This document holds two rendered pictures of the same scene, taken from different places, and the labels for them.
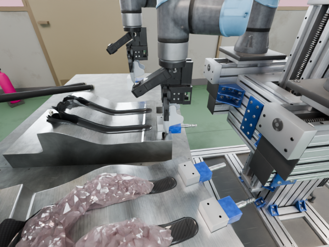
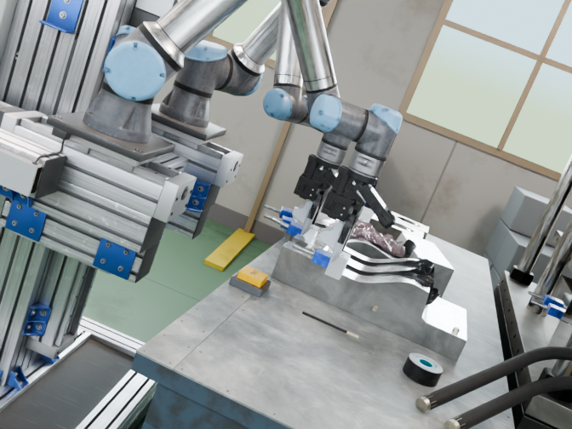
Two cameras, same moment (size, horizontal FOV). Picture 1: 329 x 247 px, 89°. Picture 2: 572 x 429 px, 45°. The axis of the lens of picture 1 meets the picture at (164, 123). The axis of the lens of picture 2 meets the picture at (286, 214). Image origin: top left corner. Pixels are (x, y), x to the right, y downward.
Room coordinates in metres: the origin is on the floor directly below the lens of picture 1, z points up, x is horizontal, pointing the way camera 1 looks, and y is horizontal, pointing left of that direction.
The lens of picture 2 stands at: (2.27, 0.35, 1.38)
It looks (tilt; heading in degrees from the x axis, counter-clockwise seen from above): 14 degrees down; 193
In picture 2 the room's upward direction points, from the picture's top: 21 degrees clockwise
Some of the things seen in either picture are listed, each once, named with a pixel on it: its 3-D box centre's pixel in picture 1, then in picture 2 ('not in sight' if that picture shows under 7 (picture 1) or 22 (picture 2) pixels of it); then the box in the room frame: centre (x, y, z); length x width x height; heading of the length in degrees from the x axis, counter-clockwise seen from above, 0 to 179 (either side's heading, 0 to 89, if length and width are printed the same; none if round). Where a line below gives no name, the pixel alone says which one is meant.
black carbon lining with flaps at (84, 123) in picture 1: (100, 113); (380, 261); (0.48, 0.22, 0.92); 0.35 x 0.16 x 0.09; 93
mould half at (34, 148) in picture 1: (99, 123); (378, 281); (0.49, 0.23, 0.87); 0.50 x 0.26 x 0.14; 93
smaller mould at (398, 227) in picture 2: not in sight; (394, 233); (-0.31, 0.17, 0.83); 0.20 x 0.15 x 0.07; 93
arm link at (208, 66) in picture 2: not in sight; (203, 64); (0.37, -0.48, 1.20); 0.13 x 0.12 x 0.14; 155
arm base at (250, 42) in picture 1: (252, 38); (122, 110); (0.87, -0.42, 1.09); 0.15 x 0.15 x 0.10
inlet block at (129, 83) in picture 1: (142, 82); (318, 255); (0.73, 0.10, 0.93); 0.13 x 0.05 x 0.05; 93
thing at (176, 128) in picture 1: (176, 126); (293, 228); (0.45, -0.04, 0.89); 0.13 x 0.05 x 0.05; 93
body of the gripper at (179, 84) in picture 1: (174, 82); (317, 180); (0.45, -0.03, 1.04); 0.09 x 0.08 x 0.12; 93
